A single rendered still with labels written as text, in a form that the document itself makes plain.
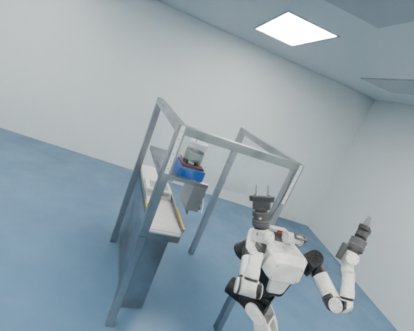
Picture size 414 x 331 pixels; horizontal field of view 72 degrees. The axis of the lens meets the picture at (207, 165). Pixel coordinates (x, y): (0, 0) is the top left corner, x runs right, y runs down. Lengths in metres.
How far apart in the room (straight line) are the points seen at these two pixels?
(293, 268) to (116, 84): 4.40
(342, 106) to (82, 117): 4.84
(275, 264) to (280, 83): 4.33
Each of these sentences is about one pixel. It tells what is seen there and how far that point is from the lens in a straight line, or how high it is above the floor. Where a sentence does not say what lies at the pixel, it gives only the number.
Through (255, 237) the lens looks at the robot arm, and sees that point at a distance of 1.48.
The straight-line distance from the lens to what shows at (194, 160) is 1.93.
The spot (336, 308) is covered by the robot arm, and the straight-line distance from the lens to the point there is 1.84.
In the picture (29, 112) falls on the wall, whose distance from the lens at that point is 5.90.
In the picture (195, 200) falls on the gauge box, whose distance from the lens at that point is 2.13.
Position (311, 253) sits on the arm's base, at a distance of 1.92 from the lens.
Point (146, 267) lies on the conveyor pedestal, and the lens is 2.58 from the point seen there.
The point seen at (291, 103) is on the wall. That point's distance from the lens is 5.76.
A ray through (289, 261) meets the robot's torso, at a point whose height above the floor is 1.26.
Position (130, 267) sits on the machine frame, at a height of 0.58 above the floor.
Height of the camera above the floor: 1.98
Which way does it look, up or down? 15 degrees down
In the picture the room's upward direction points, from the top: 22 degrees clockwise
